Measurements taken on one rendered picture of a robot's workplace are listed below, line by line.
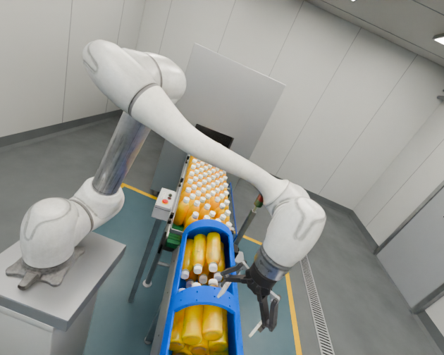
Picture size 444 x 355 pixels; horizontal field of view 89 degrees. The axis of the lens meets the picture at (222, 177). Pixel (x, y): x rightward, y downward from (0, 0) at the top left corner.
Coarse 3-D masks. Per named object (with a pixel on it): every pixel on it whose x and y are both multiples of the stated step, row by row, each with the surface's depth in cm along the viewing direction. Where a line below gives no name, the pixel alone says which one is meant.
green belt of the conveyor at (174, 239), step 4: (176, 228) 152; (180, 228) 154; (168, 236) 144; (172, 236) 145; (176, 236) 146; (168, 240) 141; (172, 240) 142; (176, 240) 144; (180, 240) 145; (168, 244) 141; (172, 244) 141; (176, 244) 142
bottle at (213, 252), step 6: (210, 234) 117; (216, 234) 117; (210, 240) 113; (216, 240) 113; (210, 246) 109; (216, 246) 109; (210, 252) 106; (216, 252) 106; (210, 258) 104; (216, 258) 104; (216, 264) 103
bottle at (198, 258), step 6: (198, 234) 119; (198, 240) 115; (204, 240) 116; (198, 246) 111; (204, 246) 113; (192, 252) 110; (198, 252) 107; (204, 252) 109; (192, 258) 106; (198, 258) 105; (204, 258) 107; (192, 264) 105; (198, 264) 103
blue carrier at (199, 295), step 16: (192, 224) 120; (208, 224) 116; (224, 224) 122; (224, 240) 127; (176, 272) 99; (176, 288) 89; (192, 288) 84; (208, 288) 84; (176, 304) 82; (192, 304) 80; (208, 304) 80; (224, 304) 81; (240, 336) 78; (160, 352) 74; (240, 352) 73
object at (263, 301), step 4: (256, 288) 60; (260, 288) 60; (256, 292) 60; (260, 292) 60; (260, 296) 60; (264, 296) 61; (260, 300) 60; (264, 300) 61; (260, 304) 60; (264, 304) 60; (260, 308) 61; (264, 308) 60; (268, 308) 62; (264, 312) 60; (268, 312) 61; (264, 316) 60; (268, 316) 61; (264, 320) 60; (264, 324) 60
